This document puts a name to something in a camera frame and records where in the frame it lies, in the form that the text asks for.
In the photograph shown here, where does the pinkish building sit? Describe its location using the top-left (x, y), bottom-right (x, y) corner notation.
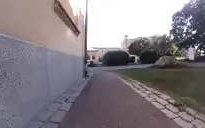
top-left (86, 46), bottom-right (124, 65)

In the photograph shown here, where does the dark trimmed hedge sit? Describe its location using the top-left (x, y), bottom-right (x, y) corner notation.
top-left (101, 50), bottom-right (130, 67)

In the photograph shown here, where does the grey road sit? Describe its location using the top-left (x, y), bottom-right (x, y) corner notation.
top-left (89, 62), bottom-right (205, 71)

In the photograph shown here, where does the dark pole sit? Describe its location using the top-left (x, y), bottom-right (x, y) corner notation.
top-left (83, 0), bottom-right (90, 79)

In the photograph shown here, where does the red-brown paved path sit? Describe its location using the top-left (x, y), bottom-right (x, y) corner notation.
top-left (58, 66), bottom-right (183, 128)

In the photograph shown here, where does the dark bush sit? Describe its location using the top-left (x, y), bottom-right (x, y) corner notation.
top-left (138, 49), bottom-right (159, 65)

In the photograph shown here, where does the group of trees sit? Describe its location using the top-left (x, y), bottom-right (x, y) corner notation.
top-left (127, 34), bottom-right (178, 58)

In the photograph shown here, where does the grey stone kerb strip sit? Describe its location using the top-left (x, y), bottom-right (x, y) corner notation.
top-left (24, 74), bottom-right (93, 128)
top-left (118, 75), bottom-right (205, 128)

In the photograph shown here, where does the pale boulder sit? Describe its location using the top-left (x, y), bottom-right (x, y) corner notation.
top-left (154, 55), bottom-right (180, 69)

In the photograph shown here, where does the beige building with grey plinth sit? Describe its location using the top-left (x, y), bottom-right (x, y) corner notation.
top-left (0, 0), bottom-right (88, 128)

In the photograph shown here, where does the green grass lawn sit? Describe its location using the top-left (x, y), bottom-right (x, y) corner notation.
top-left (114, 66), bottom-right (205, 118)

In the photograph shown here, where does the big dark tree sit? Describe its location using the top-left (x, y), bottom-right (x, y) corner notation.
top-left (169, 0), bottom-right (205, 58)

